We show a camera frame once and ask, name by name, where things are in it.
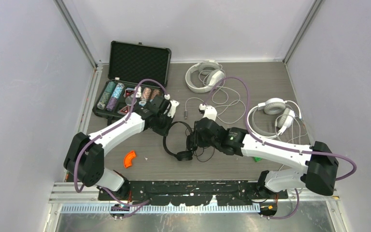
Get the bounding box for black wired headphones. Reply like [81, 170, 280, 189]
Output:
[162, 121, 216, 163]

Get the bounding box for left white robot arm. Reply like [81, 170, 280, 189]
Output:
[63, 95, 179, 200]

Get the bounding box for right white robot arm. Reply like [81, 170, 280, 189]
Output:
[192, 117, 339, 199]

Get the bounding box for white headphones at back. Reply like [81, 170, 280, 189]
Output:
[183, 59, 247, 126]

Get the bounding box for white grey headphones at right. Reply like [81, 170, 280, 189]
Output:
[244, 98, 308, 144]

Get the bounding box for black poker chip case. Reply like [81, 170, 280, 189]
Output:
[92, 41, 171, 120]

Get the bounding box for orange curved plastic piece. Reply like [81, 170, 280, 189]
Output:
[123, 150, 137, 169]

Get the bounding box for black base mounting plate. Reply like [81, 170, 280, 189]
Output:
[98, 180, 288, 206]

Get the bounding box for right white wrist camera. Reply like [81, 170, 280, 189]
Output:
[199, 103, 217, 121]

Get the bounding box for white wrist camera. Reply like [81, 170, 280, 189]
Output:
[199, 103, 217, 121]
[164, 94, 179, 118]

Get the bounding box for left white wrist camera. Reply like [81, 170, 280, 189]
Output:
[164, 94, 179, 118]

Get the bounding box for aluminium slotted rail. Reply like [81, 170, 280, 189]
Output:
[60, 203, 260, 214]

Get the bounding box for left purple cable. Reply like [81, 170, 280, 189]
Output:
[73, 78, 170, 218]

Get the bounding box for purple cable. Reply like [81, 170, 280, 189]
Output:
[204, 76, 357, 220]
[73, 78, 170, 218]

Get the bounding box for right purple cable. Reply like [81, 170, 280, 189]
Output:
[204, 76, 357, 220]

